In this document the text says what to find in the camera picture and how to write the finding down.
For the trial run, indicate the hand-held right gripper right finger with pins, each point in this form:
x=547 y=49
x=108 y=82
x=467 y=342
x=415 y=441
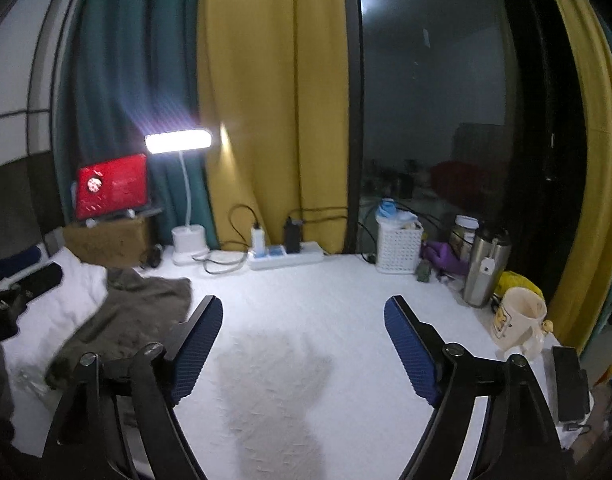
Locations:
x=410 y=350

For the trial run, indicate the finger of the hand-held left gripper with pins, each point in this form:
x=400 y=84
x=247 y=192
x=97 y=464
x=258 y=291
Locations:
x=38 y=281
x=16 y=261

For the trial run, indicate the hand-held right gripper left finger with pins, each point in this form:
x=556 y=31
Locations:
x=196 y=350

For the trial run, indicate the olive green shirt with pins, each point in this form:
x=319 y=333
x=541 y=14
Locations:
x=131 y=305

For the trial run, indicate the white cloth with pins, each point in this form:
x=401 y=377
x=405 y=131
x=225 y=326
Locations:
x=51 y=320

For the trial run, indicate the cardboard box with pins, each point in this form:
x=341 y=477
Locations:
x=106 y=242

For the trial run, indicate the small grey object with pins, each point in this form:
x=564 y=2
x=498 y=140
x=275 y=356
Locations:
x=424 y=270

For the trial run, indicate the stainless steel tumbler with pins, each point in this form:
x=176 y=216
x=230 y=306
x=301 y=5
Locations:
x=480 y=280

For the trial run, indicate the purple cloth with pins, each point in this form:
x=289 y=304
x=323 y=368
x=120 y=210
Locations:
x=443 y=255

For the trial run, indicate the white plastic basket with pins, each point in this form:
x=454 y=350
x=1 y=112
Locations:
x=398 y=250

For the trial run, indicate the small black object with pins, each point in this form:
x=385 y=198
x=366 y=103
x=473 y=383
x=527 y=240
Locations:
x=153 y=256

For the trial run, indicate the white desk lamp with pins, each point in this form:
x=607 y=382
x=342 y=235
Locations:
x=191 y=245

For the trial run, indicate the red screen monitor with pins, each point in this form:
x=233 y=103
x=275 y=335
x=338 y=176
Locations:
x=116 y=185

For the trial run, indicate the jar with white lid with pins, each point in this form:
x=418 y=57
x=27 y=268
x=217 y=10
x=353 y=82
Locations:
x=463 y=235

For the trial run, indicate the white charger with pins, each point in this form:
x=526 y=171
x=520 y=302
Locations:
x=258 y=240

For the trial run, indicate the white power strip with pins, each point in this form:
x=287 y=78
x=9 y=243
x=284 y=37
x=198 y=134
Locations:
x=286 y=259

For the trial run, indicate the yellow bag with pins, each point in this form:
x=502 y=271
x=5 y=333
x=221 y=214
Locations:
x=520 y=282

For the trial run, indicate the blue plastic packet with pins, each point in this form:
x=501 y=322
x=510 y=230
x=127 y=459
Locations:
x=388 y=208

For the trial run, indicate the black charger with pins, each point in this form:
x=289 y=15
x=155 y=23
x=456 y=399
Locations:
x=292 y=237

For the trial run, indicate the black phone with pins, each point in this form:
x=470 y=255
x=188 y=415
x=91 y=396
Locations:
x=568 y=385

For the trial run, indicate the yellow curtain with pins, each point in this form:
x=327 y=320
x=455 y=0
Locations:
x=276 y=85
x=590 y=160

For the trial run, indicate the dark glass window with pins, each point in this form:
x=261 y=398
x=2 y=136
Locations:
x=435 y=85

